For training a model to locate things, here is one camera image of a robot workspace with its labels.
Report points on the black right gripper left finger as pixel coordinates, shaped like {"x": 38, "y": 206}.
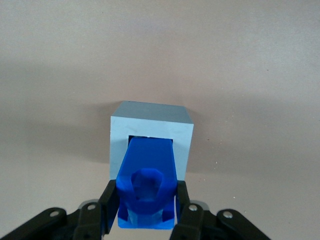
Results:
{"x": 85, "y": 222}

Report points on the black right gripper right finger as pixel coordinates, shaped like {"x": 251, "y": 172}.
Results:
{"x": 197, "y": 222}

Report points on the blue plastic insert part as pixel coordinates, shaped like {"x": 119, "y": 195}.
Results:
{"x": 150, "y": 155}

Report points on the gray cube base with hole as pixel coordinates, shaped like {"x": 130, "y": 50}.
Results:
{"x": 150, "y": 120}

